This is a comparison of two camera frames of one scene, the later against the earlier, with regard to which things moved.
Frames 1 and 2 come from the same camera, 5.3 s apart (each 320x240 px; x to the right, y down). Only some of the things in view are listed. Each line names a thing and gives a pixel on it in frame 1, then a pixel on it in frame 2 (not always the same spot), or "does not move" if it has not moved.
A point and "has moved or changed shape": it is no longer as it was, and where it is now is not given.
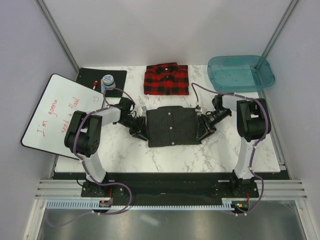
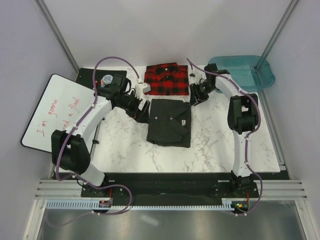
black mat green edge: (88, 76) does not move
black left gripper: (140, 131) → (141, 116)
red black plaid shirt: (166, 79) does not move
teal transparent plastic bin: (240, 73) does not move
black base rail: (169, 188) does not move
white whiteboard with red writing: (61, 98) does not move
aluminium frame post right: (292, 4) does not move
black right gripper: (205, 128) → (194, 98)
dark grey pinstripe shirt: (172, 125) has moved or changed shape
